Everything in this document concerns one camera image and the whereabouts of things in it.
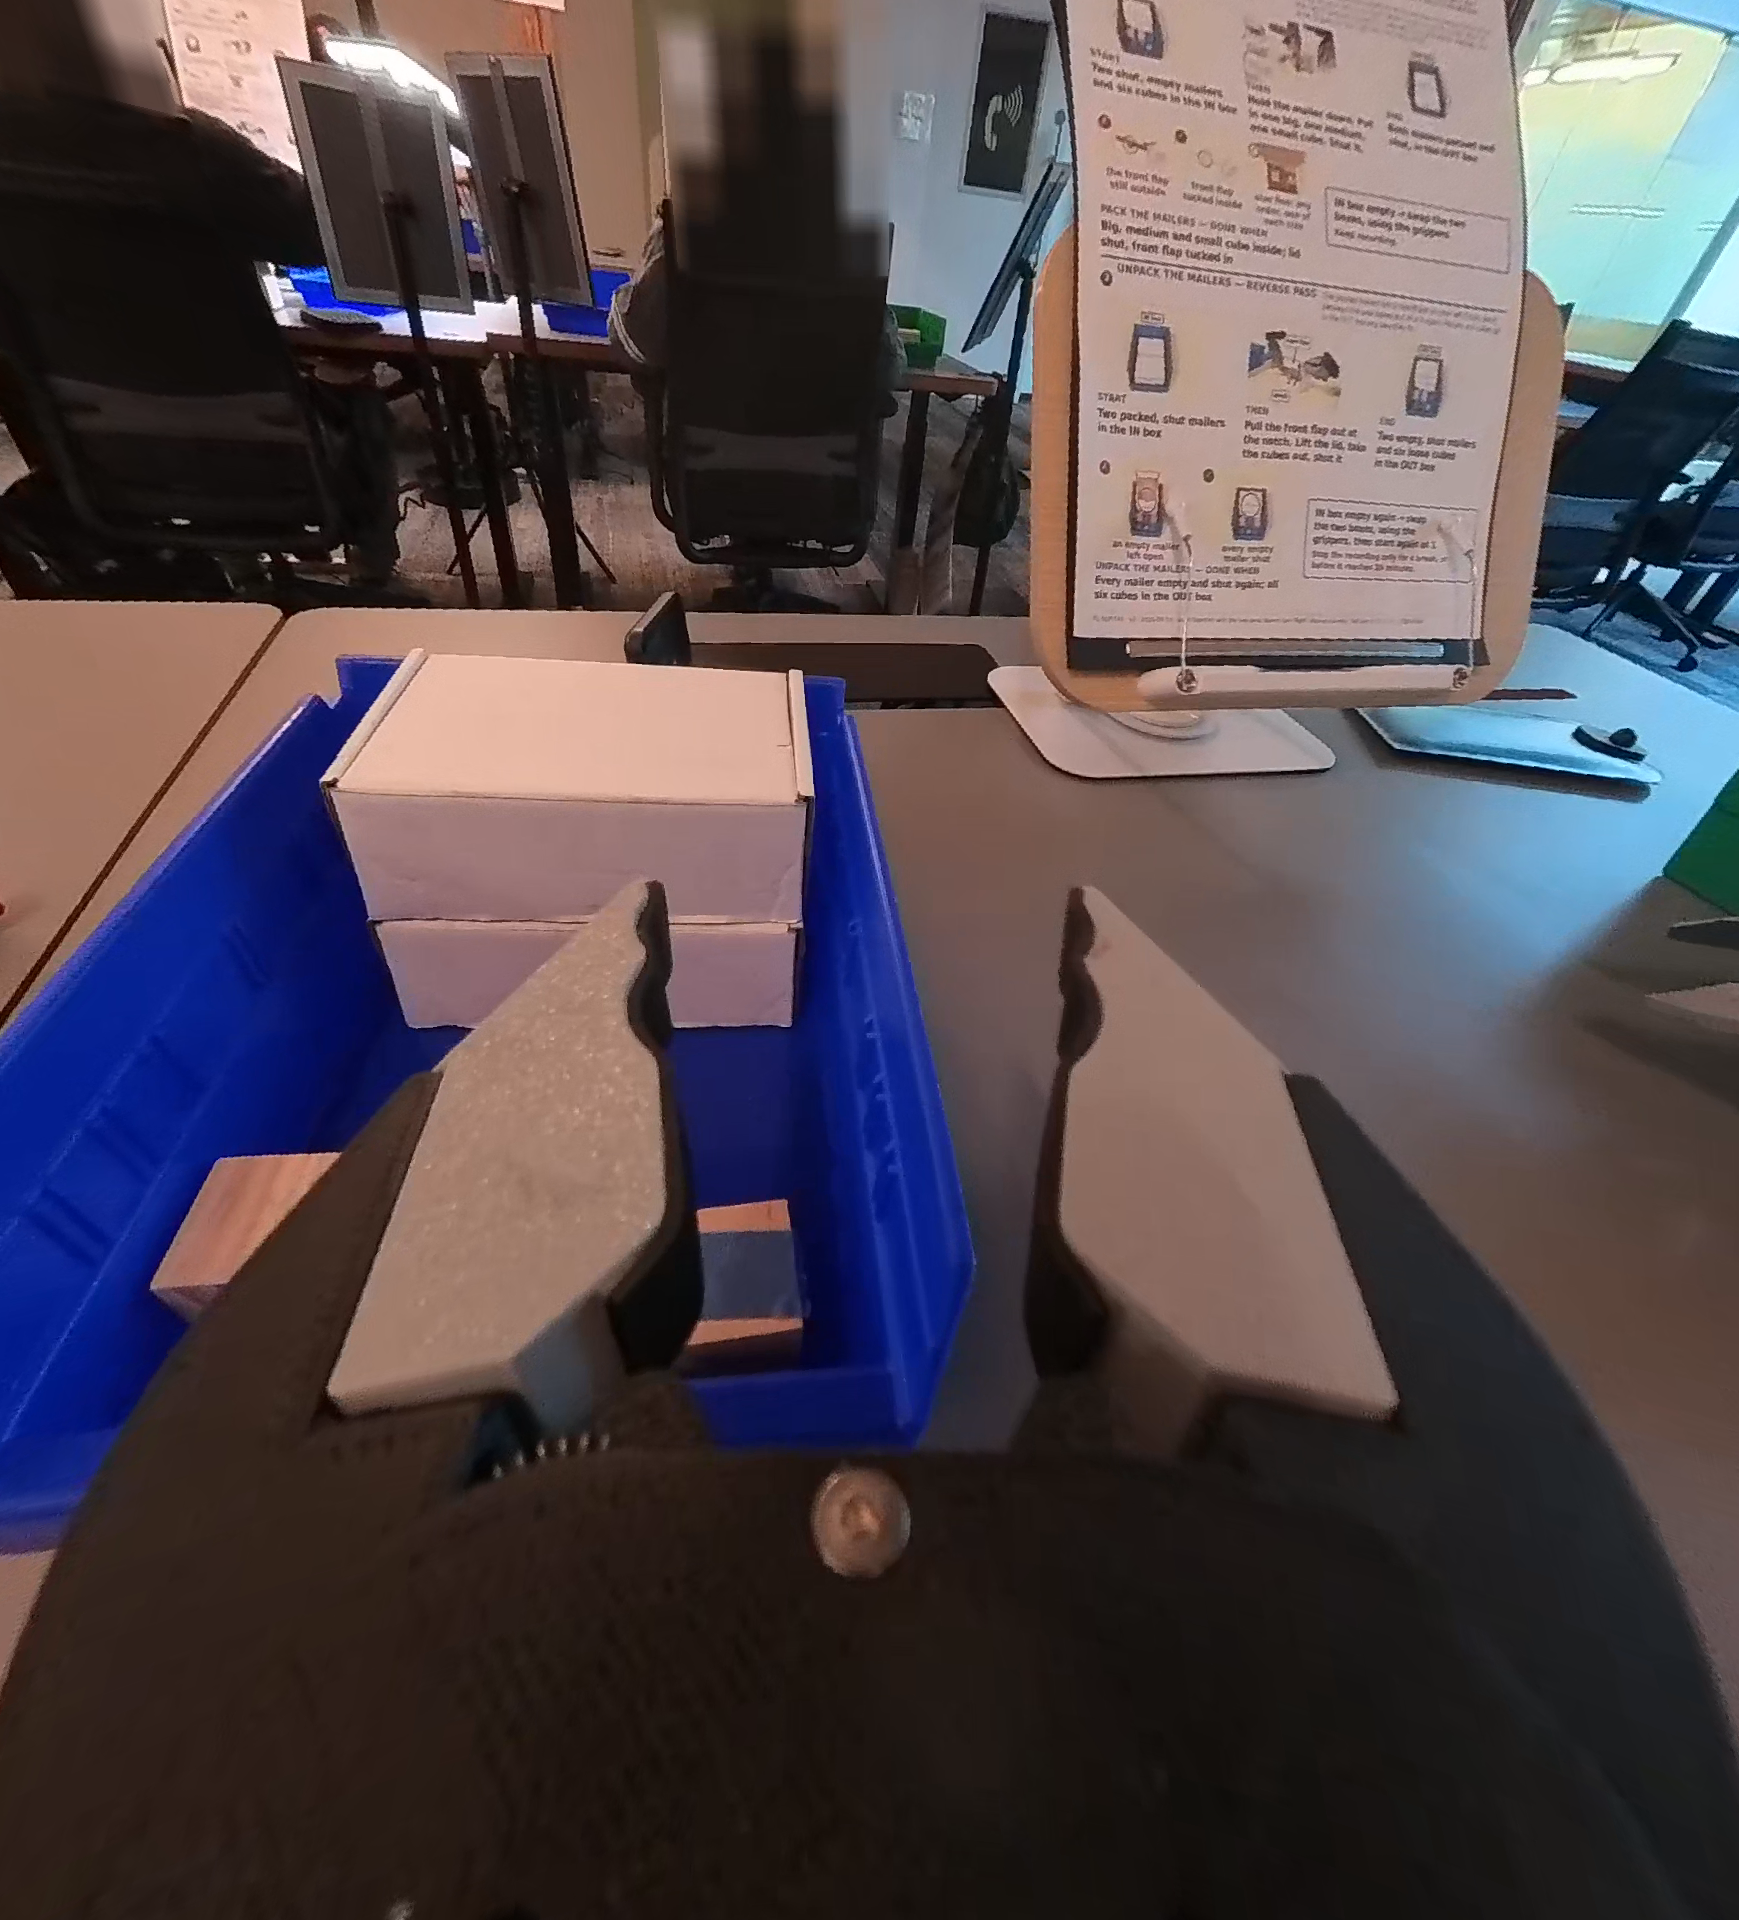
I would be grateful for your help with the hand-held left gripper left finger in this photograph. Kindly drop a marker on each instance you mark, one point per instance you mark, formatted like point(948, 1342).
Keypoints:
point(509, 1200)

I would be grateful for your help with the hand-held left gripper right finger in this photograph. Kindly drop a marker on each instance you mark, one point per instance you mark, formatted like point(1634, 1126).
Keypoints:
point(1215, 1231)

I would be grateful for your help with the white mailer box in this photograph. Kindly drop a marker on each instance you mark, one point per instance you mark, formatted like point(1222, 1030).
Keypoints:
point(450, 975)
point(569, 780)

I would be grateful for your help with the wooden cube dark face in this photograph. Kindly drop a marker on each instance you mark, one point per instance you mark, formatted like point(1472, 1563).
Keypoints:
point(750, 1274)

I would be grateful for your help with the plain wooden cube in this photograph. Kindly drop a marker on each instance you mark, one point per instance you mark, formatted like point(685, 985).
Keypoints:
point(240, 1231)

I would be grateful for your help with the blue plastic bin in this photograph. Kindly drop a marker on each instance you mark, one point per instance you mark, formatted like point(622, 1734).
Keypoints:
point(134, 1050)

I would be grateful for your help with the small black object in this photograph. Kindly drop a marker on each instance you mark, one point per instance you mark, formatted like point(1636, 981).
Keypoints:
point(1609, 740)

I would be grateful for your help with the grey laptop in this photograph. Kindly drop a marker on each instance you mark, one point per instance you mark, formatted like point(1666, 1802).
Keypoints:
point(1486, 742)

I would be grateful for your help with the printed instruction sheet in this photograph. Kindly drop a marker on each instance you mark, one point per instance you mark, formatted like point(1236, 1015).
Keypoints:
point(1288, 375)

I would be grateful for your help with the group of black office chairs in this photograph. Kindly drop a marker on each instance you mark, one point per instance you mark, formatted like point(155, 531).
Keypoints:
point(148, 375)

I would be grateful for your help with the row of small blue trays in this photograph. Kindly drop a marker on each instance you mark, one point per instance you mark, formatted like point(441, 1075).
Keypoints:
point(360, 292)

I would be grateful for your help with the black board on stand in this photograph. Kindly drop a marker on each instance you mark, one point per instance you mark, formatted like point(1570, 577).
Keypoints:
point(518, 164)
point(376, 180)

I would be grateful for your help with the black phone icon sign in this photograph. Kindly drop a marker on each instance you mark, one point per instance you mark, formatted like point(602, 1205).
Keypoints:
point(1005, 105)

